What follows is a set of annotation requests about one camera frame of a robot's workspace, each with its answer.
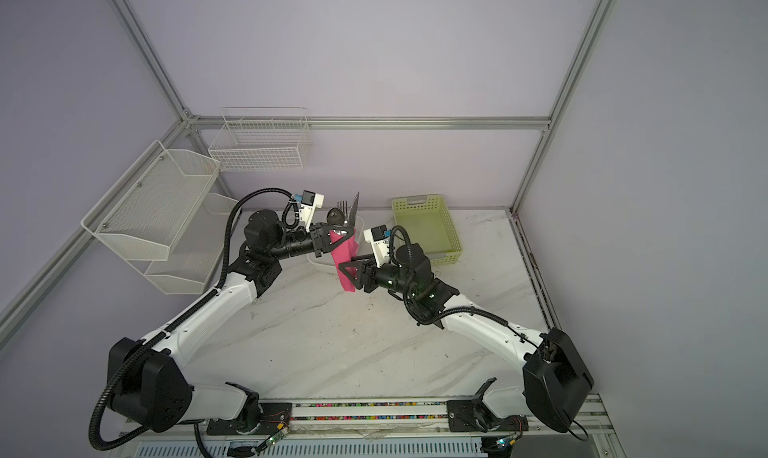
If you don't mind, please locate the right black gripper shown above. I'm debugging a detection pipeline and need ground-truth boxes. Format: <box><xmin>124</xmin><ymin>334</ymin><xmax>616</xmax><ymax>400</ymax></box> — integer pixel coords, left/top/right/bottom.
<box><xmin>337</xmin><ymin>253</ymin><xmax>416</xmax><ymax>298</ymax></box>

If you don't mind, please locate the black corrugated cable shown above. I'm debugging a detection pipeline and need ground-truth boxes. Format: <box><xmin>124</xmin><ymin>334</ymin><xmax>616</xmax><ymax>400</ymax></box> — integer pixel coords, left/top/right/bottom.
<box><xmin>88</xmin><ymin>187</ymin><xmax>295</xmax><ymax>451</ymax></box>

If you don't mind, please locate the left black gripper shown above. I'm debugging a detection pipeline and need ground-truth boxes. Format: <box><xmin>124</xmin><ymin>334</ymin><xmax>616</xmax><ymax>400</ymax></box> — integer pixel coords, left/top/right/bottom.
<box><xmin>270</xmin><ymin>223</ymin><xmax>355</xmax><ymax>262</ymax></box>

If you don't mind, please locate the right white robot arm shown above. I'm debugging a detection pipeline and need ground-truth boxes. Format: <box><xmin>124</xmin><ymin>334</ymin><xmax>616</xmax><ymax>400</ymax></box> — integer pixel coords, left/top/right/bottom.
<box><xmin>337</xmin><ymin>245</ymin><xmax>594</xmax><ymax>433</ymax></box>

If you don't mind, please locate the fork with teal handle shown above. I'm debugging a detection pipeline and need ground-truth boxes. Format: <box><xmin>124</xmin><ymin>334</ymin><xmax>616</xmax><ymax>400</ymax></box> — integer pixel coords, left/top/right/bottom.
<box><xmin>336</xmin><ymin>200</ymin><xmax>348</xmax><ymax>226</ymax></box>

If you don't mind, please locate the white wire wall basket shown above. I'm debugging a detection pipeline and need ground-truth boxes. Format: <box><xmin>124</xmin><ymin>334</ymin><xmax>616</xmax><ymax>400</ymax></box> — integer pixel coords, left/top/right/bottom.
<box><xmin>208</xmin><ymin>108</ymin><xmax>313</xmax><ymax>172</ymax></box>

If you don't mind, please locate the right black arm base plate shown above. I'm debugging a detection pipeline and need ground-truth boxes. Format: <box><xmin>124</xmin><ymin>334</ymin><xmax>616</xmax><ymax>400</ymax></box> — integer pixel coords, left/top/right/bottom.
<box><xmin>446</xmin><ymin>399</ymin><xmax>529</xmax><ymax>433</ymax></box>

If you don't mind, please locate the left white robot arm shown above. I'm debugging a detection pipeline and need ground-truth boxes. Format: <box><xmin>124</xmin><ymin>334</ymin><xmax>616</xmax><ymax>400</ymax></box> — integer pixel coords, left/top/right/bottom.
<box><xmin>89</xmin><ymin>205</ymin><xmax>356</xmax><ymax>436</ymax></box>

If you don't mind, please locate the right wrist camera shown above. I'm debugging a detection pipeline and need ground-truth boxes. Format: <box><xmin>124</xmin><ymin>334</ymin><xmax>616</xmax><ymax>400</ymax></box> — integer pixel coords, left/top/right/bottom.
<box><xmin>363</xmin><ymin>224</ymin><xmax>391</xmax><ymax>267</ymax></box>

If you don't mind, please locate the aluminium front rail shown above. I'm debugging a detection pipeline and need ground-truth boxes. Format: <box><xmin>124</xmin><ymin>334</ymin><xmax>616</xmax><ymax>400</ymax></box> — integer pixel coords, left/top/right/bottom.
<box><xmin>116</xmin><ymin>393</ymin><xmax>616</xmax><ymax>442</ymax></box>

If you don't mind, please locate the white mesh lower shelf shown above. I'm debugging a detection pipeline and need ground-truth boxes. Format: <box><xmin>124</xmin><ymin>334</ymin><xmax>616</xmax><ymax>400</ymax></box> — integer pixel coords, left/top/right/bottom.
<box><xmin>129</xmin><ymin>193</ymin><xmax>237</xmax><ymax>295</ymax></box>

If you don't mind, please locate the aluminium frame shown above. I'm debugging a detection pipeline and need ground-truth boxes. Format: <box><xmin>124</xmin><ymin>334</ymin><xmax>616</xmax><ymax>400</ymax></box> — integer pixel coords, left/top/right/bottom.
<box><xmin>1</xmin><ymin>0</ymin><xmax>617</xmax><ymax>355</ymax></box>

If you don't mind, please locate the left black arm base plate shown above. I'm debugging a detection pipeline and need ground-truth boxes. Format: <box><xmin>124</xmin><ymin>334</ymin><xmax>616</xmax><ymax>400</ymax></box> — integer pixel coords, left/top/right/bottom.
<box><xmin>206</xmin><ymin>402</ymin><xmax>293</xmax><ymax>436</ymax></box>

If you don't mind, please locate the spoon with teal handle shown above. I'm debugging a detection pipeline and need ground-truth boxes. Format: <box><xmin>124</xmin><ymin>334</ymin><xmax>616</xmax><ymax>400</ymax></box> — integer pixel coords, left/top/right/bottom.
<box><xmin>326</xmin><ymin>207</ymin><xmax>342</xmax><ymax>226</ymax></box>

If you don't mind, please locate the green perforated plastic basket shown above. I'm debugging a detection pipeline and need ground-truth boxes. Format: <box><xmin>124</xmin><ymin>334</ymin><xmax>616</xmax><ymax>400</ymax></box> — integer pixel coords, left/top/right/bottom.
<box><xmin>391</xmin><ymin>194</ymin><xmax>463</xmax><ymax>266</ymax></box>

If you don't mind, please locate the white plastic tray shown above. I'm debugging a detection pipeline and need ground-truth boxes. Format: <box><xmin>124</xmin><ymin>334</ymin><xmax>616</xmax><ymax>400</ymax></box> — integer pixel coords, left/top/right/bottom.
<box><xmin>305</xmin><ymin>216</ymin><xmax>365</xmax><ymax>274</ymax></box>

